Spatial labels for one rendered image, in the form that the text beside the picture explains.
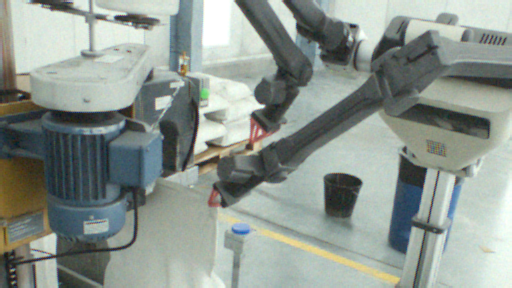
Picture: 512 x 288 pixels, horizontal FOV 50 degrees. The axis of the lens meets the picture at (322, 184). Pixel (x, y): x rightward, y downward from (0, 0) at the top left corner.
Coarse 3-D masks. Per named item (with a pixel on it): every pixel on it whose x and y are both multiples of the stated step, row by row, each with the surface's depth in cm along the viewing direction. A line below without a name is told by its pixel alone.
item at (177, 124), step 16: (144, 80) 137; (160, 80) 140; (176, 80) 145; (144, 96) 136; (160, 96) 141; (176, 96) 146; (192, 96) 152; (144, 112) 137; (160, 112) 143; (176, 112) 148; (192, 112) 154; (160, 128) 154; (176, 128) 150; (192, 128) 156; (176, 144) 153; (176, 160) 155; (192, 160) 160
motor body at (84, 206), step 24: (48, 120) 101; (120, 120) 107; (48, 144) 103; (72, 144) 101; (96, 144) 102; (48, 168) 105; (72, 168) 102; (96, 168) 104; (48, 192) 106; (72, 192) 104; (96, 192) 106; (120, 192) 114; (48, 216) 109; (72, 216) 106; (96, 216) 107; (120, 216) 112; (72, 240) 108; (96, 240) 110
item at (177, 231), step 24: (168, 192) 147; (192, 192) 143; (144, 216) 153; (168, 216) 149; (192, 216) 145; (216, 216) 141; (120, 240) 158; (144, 240) 156; (168, 240) 152; (192, 240) 147; (216, 240) 143; (120, 264) 154; (144, 264) 152; (168, 264) 150; (192, 264) 149
